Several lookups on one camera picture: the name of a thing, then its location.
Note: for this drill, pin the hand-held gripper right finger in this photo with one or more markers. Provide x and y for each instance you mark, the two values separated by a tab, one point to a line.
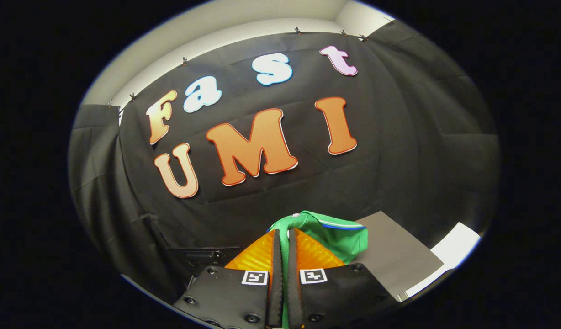
293	283

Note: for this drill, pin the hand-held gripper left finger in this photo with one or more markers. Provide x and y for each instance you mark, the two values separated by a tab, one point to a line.
276	283

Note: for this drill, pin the green polo shirt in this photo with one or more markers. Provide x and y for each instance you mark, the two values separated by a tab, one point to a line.
335	237

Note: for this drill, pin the dark glass washing machine lid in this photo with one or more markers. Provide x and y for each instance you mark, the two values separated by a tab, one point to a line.
203	259

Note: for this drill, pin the white flat panel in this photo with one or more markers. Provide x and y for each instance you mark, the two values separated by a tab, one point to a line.
454	242

